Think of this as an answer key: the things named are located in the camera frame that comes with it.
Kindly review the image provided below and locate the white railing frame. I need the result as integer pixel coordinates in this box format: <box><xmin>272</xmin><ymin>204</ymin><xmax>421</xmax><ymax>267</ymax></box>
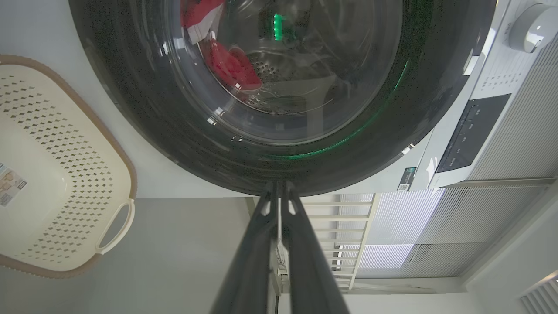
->
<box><xmin>301</xmin><ymin>194</ymin><xmax>380</xmax><ymax>293</ymax></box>

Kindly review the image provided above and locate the red and white garment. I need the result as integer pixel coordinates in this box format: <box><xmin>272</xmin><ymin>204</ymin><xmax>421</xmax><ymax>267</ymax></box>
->
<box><xmin>181</xmin><ymin>0</ymin><xmax>263</xmax><ymax>93</ymax></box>

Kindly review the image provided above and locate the perforated steel washer drum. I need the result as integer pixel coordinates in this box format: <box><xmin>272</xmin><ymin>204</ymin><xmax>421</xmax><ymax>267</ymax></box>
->
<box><xmin>196</xmin><ymin>0</ymin><xmax>402</xmax><ymax>116</ymax></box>

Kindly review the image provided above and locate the white washing machine body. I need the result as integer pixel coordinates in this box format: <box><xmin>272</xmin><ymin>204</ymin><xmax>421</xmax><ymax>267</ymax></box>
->
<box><xmin>0</xmin><ymin>0</ymin><xmax>558</xmax><ymax>199</ymax></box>

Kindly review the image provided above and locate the white product label sticker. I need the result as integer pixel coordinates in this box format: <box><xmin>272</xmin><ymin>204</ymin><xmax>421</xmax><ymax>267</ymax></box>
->
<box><xmin>0</xmin><ymin>164</ymin><xmax>27</xmax><ymax>207</ymax></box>

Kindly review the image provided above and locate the white washing machine dial knob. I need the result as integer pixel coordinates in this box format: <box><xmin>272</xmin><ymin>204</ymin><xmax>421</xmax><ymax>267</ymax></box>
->
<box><xmin>508</xmin><ymin>3</ymin><xmax>558</xmax><ymax>54</ymax></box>

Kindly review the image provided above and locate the cream laundry basket brown rim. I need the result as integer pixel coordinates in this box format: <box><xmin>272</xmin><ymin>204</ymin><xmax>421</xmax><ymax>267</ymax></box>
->
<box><xmin>0</xmin><ymin>55</ymin><xmax>138</xmax><ymax>280</ymax></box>

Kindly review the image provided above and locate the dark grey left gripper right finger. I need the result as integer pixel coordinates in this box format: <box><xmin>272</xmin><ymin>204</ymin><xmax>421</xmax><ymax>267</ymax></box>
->
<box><xmin>281</xmin><ymin>182</ymin><xmax>349</xmax><ymax>314</ymax></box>

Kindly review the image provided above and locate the black washing machine display panel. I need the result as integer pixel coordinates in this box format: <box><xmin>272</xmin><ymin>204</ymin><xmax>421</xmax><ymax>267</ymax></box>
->
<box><xmin>436</xmin><ymin>94</ymin><xmax>511</xmax><ymax>174</ymax></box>

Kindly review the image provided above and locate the washing machine door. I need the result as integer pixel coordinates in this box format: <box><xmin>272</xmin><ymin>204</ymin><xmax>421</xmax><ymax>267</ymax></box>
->
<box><xmin>68</xmin><ymin>0</ymin><xmax>497</xmax><ymax>197</ymax></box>

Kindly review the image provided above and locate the small dark QR sticker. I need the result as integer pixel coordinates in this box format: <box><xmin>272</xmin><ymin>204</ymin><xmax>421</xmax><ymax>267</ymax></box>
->
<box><xmin>397</xmin><ymin>167</ymin><xmax>418</xmax><ymax>191</ymax></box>

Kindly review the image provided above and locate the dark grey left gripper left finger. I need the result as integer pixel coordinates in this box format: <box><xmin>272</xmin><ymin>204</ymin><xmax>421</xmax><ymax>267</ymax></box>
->
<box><xmin>210</xmin><ymin>182</ymin><xmax>279</xmax><ymax>314</ymax></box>

